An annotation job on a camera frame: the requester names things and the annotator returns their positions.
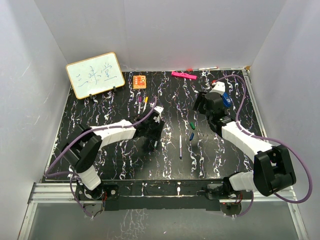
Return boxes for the green pen cap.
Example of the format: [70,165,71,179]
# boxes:
[189,122,196,130]

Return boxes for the white pen yellow end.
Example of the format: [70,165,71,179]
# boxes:
[142,96,148,112]

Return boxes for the white pen red end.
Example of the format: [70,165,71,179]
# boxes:
[186,66,218,72]

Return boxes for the white pen purple end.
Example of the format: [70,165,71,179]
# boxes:
[137,96,143,115]

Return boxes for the white pen blue end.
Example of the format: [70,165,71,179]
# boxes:
[179,134,183,160]

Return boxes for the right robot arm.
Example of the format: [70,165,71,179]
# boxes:
[193,92,297,199]

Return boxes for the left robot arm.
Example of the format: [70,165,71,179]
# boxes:
[58,106,165,200]

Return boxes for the blue pen cap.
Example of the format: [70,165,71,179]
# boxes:
[189,132,195,141]

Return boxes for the blue stapler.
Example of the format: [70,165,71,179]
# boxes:
[222,92,232,108]

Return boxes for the pink plastic clip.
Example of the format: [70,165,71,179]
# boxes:
[171,71,197,80]

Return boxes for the orange card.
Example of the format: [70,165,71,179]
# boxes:
[132,75,147,90]

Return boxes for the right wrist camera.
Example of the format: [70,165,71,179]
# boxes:
[210,80,226,96]

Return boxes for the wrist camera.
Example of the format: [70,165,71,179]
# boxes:
[210,80,226,96]
[152,106,164,123]

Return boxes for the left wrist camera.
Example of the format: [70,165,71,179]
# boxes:
[152,106,164,123]

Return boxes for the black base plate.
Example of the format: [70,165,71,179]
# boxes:
[102,179,223,211]

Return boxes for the small whiteboard wooden frame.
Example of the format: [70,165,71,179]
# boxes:
[65,52,125,100]

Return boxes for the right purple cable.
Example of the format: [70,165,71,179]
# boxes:
[216,74,313,218]

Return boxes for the aluminium rail frame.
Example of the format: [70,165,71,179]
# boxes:
[20,68,307,240]

